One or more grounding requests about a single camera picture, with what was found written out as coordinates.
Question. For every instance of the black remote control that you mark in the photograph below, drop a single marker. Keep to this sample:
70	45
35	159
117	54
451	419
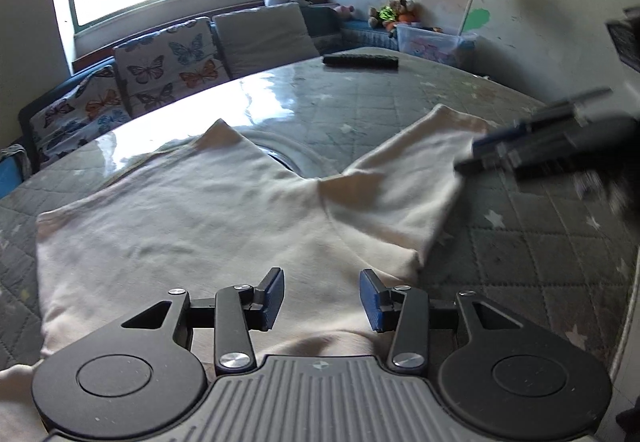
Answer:
361	61

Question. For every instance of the clear plastic storage bin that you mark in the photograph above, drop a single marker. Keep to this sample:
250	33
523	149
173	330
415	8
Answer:
453	50

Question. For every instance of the grey quilted star tablecloth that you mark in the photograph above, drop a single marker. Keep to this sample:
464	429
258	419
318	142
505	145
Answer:
541	248

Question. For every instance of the right butterfly pillow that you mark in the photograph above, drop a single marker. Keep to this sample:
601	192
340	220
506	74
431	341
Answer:
163	67

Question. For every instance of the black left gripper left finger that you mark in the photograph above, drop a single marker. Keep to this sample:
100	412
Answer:
267	300

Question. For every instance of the pile of stuffed toys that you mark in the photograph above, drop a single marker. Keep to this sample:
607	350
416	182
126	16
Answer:
395	12

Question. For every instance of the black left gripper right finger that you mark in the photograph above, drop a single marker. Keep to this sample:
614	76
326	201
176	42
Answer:
377	302

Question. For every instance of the butterfly pillow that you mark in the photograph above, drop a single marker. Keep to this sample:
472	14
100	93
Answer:
163	67
77	117

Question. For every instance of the pink plush toy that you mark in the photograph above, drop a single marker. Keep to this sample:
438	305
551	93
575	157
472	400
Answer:
344	12

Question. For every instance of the left butterfly pillow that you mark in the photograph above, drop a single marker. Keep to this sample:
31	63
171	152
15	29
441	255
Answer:
77	117

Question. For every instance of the cream shirt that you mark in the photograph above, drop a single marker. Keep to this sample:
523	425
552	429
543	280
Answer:
219	212

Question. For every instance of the plain beige pillow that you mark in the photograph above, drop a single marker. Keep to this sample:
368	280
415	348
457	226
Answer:
255	40

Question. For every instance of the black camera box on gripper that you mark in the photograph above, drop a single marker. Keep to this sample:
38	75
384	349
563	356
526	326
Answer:
625	35

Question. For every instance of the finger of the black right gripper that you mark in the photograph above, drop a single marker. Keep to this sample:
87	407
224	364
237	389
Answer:
500	164
541	119

